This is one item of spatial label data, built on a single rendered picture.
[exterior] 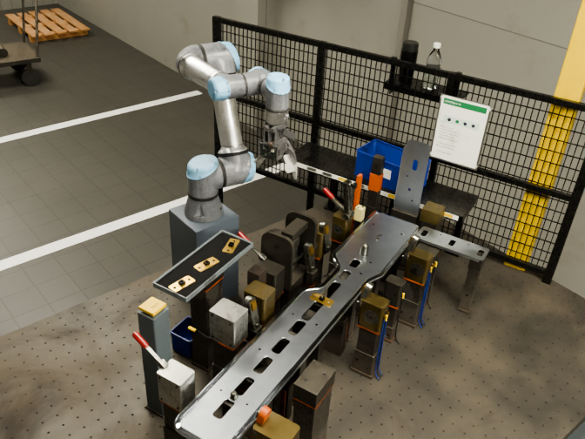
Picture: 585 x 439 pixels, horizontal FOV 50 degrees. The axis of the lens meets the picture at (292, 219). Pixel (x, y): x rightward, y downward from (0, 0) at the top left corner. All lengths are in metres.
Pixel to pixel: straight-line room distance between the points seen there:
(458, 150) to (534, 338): 0.86
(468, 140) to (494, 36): 1.29
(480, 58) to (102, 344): 2.78
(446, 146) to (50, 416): 1.94
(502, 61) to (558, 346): 1.89
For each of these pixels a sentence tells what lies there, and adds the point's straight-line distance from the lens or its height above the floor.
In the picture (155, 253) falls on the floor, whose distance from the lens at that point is 4.15.
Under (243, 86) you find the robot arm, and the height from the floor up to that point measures 1.71.
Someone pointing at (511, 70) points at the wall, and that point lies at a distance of 4.01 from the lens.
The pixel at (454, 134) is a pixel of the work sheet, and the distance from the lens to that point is 2.88.
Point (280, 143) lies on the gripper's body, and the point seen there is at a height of 1.54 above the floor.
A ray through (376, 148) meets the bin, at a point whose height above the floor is 1.11.
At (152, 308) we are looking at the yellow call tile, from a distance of 1.96.
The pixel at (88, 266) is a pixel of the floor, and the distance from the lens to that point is 4.12.
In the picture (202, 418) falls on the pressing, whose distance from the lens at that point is 1.87.
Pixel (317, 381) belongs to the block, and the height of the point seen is 1.03.
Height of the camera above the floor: 2.45
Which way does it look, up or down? 33 degrees down
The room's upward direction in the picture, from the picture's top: 4 degrees clockwise
